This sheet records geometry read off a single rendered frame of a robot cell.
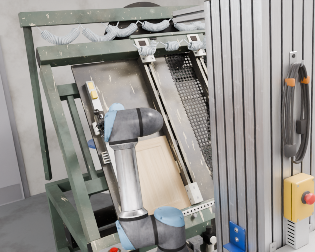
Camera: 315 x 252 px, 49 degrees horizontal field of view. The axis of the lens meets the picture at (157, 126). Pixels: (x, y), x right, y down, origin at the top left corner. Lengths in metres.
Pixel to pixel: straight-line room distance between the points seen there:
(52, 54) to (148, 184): 1.00
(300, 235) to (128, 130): 0.69
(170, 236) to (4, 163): 3.76
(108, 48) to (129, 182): 1.25
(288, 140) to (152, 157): 1.27
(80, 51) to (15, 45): 2.56
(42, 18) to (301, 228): 2.20
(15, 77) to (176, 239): 3.78
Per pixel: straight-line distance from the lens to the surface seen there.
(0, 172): 4.94
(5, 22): 4.82
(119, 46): 2.41
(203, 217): 2.23
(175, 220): 1.35
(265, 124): 1.04
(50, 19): 2.75
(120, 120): 1.30
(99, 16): 2.86
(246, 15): 1.04
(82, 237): 2.27
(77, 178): 2.02
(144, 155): 2.20
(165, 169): 2.22
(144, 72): 2.43
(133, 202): 1.34
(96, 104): 2.21
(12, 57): 4.81
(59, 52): 2.28
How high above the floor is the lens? 1.92
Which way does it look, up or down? 14 degrees down
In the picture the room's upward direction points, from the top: 5 degrees counter-clockwise
